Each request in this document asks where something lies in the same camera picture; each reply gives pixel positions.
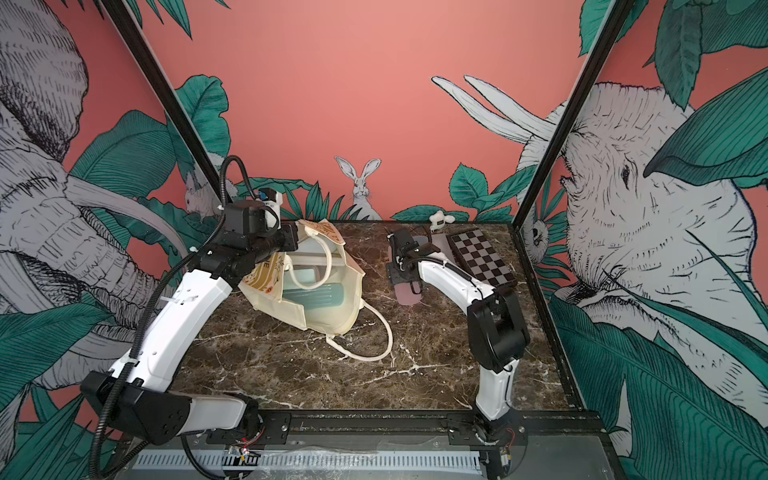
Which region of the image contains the black corrugated left cable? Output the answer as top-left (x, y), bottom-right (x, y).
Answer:
top-left (88, 154), bottom-right (259, 480)

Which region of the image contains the small white toy figure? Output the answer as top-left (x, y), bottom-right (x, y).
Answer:
top-left (429, 209), bottom-right (456, 233)

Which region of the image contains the pink pencil case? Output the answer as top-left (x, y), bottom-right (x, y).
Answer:
top-left (394, 281), bottom-right (422, 306)

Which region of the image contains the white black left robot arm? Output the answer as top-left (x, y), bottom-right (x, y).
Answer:
top-left (81, 222), bottom-right (298, 445)

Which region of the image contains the translucent white pencil case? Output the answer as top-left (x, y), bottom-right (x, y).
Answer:
top-left (432, 233), bottom-right (458, 264)

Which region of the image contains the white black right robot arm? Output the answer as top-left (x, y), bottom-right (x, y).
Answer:
top-left (387, 228), bottom-right (530, 421)

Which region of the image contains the black white chessboard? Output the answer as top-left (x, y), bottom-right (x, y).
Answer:
top-left (447, 229), bottom-right (515, 287)

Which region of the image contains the cream floral canvas tote bag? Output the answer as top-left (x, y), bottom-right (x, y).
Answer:
top-left (239, 219), bottom-right (393, 362)

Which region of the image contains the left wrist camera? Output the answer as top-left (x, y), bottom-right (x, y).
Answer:
top-left (223, 188), bottom-right (282, 238)

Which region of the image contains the black front mounting rail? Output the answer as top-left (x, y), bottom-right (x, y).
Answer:
top-left (122, 409), bottom-right (604, 448)

